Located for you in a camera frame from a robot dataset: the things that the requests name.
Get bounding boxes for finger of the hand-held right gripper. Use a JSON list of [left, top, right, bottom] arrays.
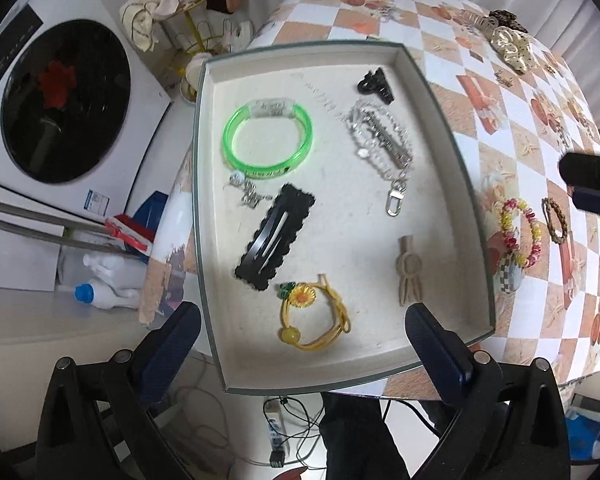
[[559, 152, 600, 186], [570, 186, 600, 219]]

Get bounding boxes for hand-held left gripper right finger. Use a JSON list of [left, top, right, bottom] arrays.
[[404, 302, 573, 480]]

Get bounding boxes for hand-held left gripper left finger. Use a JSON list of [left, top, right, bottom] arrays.
[[32, 300, 203, 480]]

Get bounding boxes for grey shallow tray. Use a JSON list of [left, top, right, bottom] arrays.
[[192, 40, 497, 393]]

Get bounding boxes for clear bead chain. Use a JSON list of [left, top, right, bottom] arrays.
[[337, 99, 416, 218]]

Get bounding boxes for black scalloped snap clip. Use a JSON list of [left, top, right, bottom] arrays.
[[234, 183, 317, 292]]

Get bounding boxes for silver rhinestone hair clip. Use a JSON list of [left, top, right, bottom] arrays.
[[362, 112, 413, 166]]

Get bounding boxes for white bottle blue cap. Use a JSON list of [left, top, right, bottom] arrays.
[[72, 280, 146, 311]]

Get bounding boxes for white plastic jug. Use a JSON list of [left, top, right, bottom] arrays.
[[57, 250, 148, 291]]

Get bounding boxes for person's dark trousers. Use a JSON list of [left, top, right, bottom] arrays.
[[320, 391, 511, 480]]

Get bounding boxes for grey poles red ends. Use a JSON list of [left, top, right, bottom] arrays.
[[0, 199, 153, 256]]

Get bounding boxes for white power strip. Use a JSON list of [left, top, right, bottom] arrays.
[[262, 395, 288, 468]]

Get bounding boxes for blue plastic item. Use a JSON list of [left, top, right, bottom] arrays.
[[130, 187, 171, 241]]

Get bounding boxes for cream polka dot scrunchie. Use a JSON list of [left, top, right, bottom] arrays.
[[489, 25, 536, 76]]

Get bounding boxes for silver charm hair clip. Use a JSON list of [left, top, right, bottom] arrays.
[[225, 171, 273, 208]]

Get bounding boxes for blue plastic bag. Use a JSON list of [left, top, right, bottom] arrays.
[[565, 405, 600, 466]]

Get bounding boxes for brown lace scrunchie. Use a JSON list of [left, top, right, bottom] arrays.
[[487, 8, 531, 36]]

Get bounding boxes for checkered printed tablecloth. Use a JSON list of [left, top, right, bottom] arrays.
[[140, 0, 600, 401]]

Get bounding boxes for tan claw clip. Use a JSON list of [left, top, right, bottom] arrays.
[[461, 9, 496, 31]]

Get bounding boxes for black claw clip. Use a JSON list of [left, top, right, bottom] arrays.
[[356, 66, 396, 106]]

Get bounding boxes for white washing machine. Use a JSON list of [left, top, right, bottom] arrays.
[[0, 0, 173, 221]]

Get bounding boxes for white gloves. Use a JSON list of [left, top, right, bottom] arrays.
[[220, 17, 255, 53]]

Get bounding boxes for cream cloth bag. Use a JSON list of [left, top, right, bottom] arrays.
[[119, 0, 161, 53]]

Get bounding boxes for brown braided hair tie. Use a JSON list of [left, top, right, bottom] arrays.
[[541, 196, 572, 246]]

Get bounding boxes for yellow pink bead bracelet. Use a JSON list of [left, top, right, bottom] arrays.
[[500, 198, 543, 268]]

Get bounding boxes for yellow sunflower hair tie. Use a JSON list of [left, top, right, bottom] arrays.
[[277, 274, 352, 347]]

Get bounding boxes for green translucent bracelet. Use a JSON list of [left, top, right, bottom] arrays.
[[223, 96, 315, 179]]

